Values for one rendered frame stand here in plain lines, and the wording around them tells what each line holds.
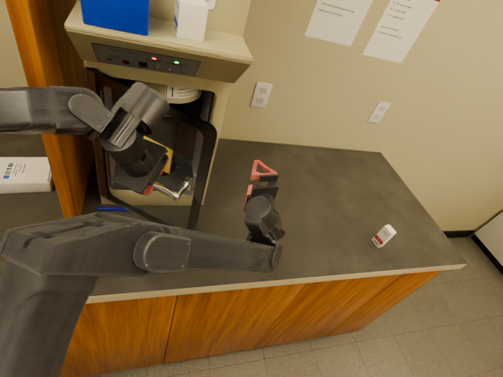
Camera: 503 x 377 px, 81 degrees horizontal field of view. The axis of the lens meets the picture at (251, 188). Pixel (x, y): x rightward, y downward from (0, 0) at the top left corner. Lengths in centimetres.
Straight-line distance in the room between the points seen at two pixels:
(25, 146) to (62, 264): 100
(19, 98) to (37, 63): 19
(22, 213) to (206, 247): 70
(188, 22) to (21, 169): 72
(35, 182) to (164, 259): 78
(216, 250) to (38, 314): 25
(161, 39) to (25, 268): 43
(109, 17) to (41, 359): 48
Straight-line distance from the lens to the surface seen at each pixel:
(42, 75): 68
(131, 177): 59
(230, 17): 71
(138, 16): 59
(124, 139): 50
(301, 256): 103
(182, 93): 80
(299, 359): 194
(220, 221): 101
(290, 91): 135
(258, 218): 61
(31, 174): 110
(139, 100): 53
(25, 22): 65
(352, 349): 213
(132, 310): 104
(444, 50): 165
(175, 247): 34
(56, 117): 49
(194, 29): 62
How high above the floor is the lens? 172
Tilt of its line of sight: 42 degrees down
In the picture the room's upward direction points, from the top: 21 degrees clockwise
